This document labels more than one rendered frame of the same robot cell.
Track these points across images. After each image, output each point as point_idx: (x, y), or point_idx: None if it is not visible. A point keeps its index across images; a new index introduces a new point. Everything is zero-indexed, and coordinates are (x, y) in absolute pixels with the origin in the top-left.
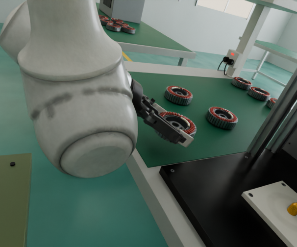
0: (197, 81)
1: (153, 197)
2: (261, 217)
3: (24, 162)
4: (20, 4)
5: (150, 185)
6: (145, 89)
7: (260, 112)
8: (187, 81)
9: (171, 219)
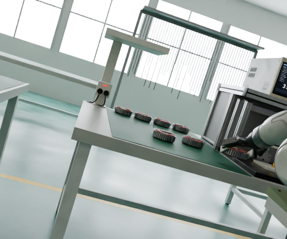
0: (121, 119)
1: (269, 185)
2: None
3: (276, 188)
4: None
5: (264, 181)
6: (150, 139)
7: (170, 131)
8: (121, 121)
9: (282, 186)
